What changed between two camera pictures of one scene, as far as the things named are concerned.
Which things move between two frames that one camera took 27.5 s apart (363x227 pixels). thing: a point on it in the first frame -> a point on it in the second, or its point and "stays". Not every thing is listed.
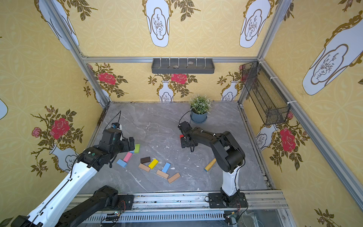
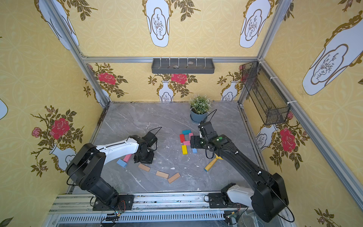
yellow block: (153, 163) -> (184, 149)
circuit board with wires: (113, 216) stays
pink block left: (127, 157) stays
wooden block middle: (162, 174) stays
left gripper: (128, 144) -> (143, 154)
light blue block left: (122, 163) stays
